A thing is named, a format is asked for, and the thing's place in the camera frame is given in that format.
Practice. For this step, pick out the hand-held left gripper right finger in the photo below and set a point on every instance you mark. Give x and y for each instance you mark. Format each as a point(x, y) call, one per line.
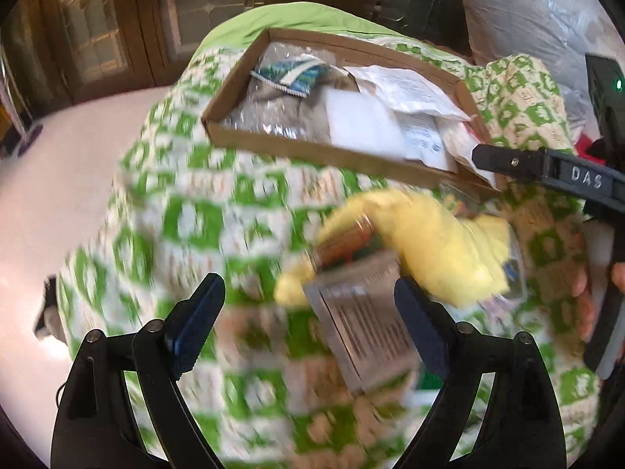
point(425, 327)

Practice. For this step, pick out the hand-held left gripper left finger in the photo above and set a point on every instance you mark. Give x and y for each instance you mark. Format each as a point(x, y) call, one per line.
point(193, 332)

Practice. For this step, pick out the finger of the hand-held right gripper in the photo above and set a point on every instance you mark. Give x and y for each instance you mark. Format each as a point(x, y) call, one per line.
point(512, 161)

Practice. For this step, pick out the white striped plastic bag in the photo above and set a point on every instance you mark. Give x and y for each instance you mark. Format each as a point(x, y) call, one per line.
point(466, 141)

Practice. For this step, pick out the silver labelled packet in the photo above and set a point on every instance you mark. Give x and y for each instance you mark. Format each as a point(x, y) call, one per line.
point(366, 317)

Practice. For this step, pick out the yellow towel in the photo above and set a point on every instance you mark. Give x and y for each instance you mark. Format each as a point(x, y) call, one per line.
point(429, 239)

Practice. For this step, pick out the cardboard box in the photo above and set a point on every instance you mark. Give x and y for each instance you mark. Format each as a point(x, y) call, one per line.
point(342, 156)

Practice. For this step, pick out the brown towel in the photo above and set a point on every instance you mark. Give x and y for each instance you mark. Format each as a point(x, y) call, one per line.
point(273, 112)

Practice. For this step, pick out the person's right hand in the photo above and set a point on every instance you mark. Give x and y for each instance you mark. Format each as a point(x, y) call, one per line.
point(582, 303)

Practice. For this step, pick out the green printed blanket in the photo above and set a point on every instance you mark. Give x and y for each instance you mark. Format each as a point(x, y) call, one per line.
point(195, 220)

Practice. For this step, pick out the large clear plastic bag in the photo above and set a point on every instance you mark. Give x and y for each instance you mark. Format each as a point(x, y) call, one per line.
point(527, 14)

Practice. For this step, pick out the white printed plastic packet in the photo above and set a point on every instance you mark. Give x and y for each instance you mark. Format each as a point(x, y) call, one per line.
point(405, 88)

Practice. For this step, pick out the grey slipper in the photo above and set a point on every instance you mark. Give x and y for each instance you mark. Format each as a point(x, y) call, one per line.
point(49, 317)

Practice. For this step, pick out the white foam pad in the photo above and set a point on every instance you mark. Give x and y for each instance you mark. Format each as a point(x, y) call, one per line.
point(364, 122)

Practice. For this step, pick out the blue green patterned packet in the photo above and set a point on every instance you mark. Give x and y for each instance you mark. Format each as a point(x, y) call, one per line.
point(293, 75)

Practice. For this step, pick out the floor stand with purple base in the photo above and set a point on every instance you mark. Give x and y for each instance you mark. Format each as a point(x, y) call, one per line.
point(30, 140)

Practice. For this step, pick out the wooden cabinet doors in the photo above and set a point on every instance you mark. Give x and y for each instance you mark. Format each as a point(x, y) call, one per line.
point(97, 34)

